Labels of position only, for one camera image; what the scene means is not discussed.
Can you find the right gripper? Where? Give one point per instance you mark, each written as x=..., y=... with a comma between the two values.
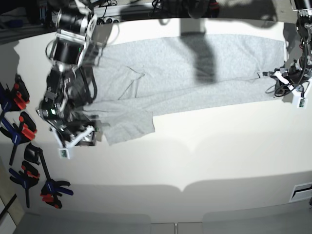
x=75, y=133

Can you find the black strip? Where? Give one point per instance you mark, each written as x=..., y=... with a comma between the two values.
x=7, y=206

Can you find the aluminium frame rail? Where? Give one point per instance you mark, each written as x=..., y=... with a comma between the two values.
x=8, y=35

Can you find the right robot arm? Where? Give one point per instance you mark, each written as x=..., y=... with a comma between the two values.
x=70, y=83

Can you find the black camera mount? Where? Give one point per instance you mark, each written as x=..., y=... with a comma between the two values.
x=197, y=8

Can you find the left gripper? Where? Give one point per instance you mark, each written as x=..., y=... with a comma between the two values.
x=296, y=79

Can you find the grey T-shirt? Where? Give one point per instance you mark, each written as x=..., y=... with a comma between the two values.
x=141, y=79

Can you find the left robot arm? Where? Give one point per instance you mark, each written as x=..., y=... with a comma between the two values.
x=304, y=30

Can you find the blue red bar clamp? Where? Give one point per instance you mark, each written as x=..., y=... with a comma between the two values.
x=15, y=99
x=52, y=189
x=27, y=178
x=19, y=134

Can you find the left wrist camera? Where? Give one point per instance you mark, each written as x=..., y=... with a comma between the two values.
x=300, y=102

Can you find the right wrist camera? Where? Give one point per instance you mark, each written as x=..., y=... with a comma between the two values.
x=65, y=153

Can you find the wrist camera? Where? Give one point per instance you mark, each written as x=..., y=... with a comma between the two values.
x=300, y=102
x=65, y=153

